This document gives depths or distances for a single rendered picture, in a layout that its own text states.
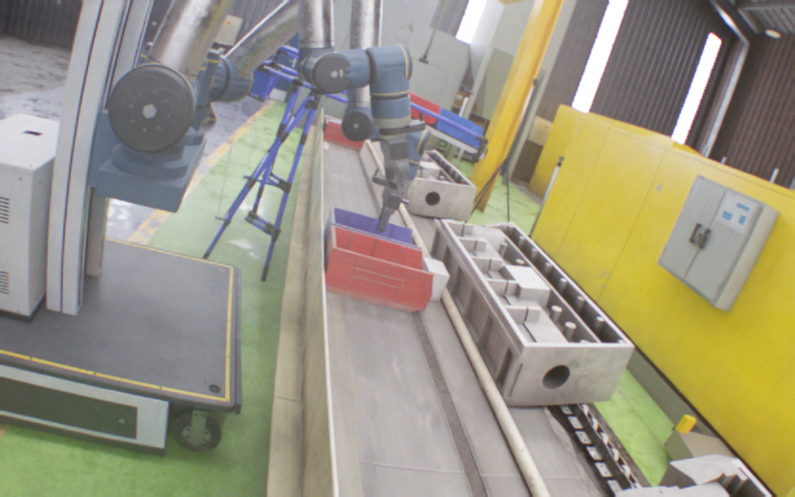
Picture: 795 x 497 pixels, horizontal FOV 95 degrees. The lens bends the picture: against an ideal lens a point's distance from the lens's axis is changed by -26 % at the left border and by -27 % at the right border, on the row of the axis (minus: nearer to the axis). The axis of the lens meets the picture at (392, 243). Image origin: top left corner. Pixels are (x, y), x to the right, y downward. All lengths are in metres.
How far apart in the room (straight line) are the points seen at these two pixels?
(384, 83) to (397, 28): 7.84
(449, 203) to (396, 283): 1.23
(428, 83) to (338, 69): 7.96
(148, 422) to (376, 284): 0.88
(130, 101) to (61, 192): 0.65
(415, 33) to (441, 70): 0.87
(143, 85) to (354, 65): 0.52
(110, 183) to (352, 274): 0.77
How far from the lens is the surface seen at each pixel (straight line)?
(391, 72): 1.26
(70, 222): 1.68
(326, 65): 1.21
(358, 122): 1.57
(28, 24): 15.19
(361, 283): 1.48
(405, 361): 1.29
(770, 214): 3.52
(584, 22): 14.58
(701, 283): 3.55
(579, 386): 1.37
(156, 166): 1.38
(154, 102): 1.07
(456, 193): 2.65
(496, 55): 10.92
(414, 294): 1.52
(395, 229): 1.83
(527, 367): 1.23
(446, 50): 9.27
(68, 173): 1.62
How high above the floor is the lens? 1.41
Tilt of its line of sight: 18 degrees down
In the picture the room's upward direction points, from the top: 21 degrees clockwise
